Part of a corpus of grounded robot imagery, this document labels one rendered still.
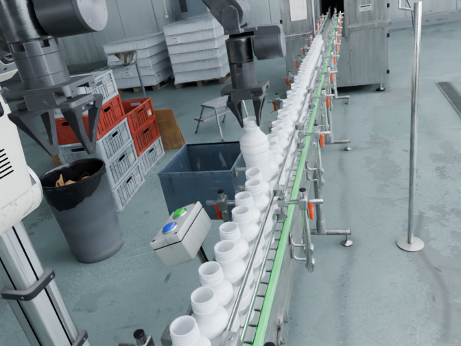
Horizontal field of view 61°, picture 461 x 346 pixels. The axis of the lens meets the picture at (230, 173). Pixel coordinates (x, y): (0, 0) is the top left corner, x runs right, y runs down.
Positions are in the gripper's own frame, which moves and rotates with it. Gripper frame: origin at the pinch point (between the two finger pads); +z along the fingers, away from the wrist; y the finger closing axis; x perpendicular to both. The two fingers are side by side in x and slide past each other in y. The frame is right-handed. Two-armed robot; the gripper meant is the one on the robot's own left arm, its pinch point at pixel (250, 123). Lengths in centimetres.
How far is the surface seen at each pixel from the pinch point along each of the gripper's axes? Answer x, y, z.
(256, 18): -1015, 218, 44
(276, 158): -10.3, -3.1, 13.9
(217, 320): 47.3, -3.5, 14.3
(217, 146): -71, 36, 33
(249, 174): 5.1, 0.7, 11.0
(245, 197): 15.2, -0.7, 11.6
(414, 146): -124, -53, 61
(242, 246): 29.2, -3.0, 14.3
